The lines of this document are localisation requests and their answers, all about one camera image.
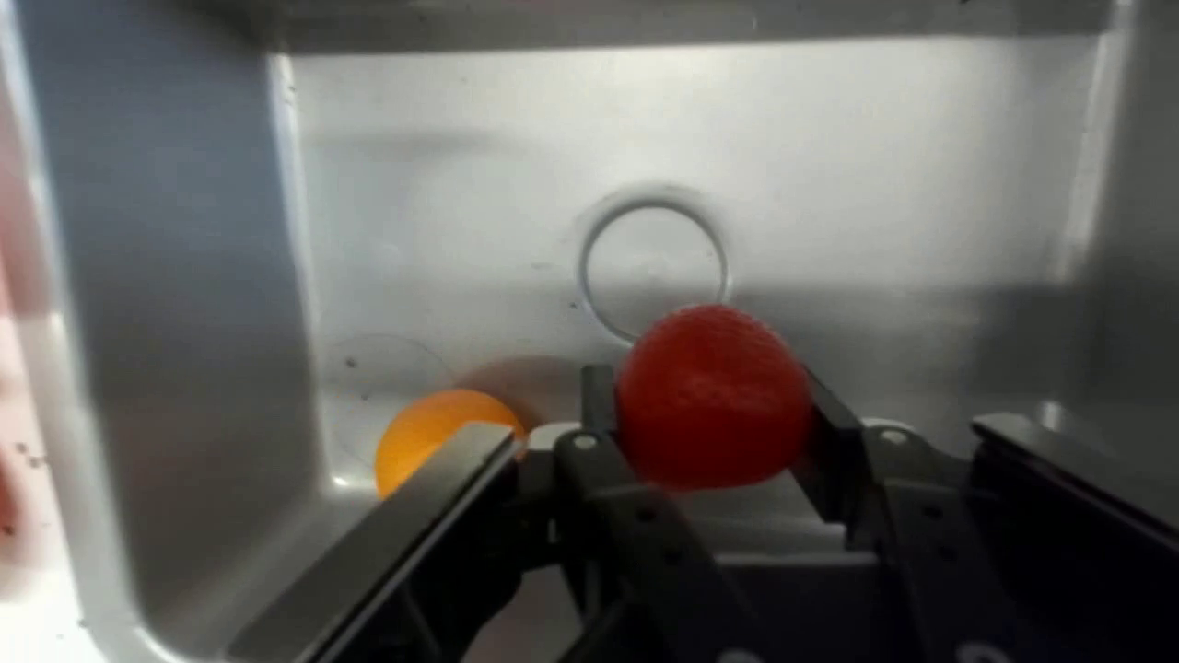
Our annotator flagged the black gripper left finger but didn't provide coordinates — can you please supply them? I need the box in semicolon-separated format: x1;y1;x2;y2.
224;361;768;663

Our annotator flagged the small orange toy ball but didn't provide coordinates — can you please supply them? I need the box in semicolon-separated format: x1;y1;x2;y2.
371;387;531;501

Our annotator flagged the red toy tomato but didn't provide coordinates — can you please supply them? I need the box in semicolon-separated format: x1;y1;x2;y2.
612;302;817;495

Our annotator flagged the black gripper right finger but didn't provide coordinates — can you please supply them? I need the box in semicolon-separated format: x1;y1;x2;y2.
797;368;1179;663

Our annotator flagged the silver toy sink basin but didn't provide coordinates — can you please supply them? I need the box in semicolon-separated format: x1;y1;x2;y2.
0;0;1179;663

